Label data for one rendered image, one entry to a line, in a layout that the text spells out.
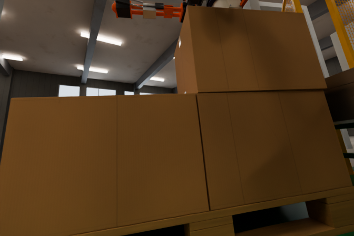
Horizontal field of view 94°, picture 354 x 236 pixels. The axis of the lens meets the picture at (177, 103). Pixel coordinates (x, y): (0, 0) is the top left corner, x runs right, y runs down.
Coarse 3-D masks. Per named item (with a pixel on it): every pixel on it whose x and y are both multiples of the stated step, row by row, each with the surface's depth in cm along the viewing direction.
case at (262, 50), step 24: (192, 24) 70; (216, 24) 72; (240, 24) 74; (264, 24) 76; (288, 24) 79; (192, 48) 67; (216, 48) 69; (240, 48) 71; (264, 48) 73; (288, 48) 75; (312, 48) 77; (192, 72) 68; (216, 72) 66; (240, 72) 68; (264, 72) 70; (288, 72) 72; (312, 72) 74
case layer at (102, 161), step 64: (64, 128) 51; (128, 128) 55; (192, 128) 59; (256, 128) 63; (320, 128) 69; (0, 192) 45; (64, 192) 47; (128, 192) 50; (192, 192) 53; (256, 192) 57
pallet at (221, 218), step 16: (320, 192) 61; (336, 192) 62; (352, 192) 64; (224, 208) 54; (240, 208) 55; (256, 208) 56; (320, 208) 63; (336, 208) 61; (352, 208) 62; (144, 224) 49; (160, 224) 49; (176, 224) 50; (192, 224) 51; (208, 224) 52; (224, 224) 53; (288, 224) 64; (304, 224) 63; (320, 224) 62; (336, 224) 59; (352, 224) 61
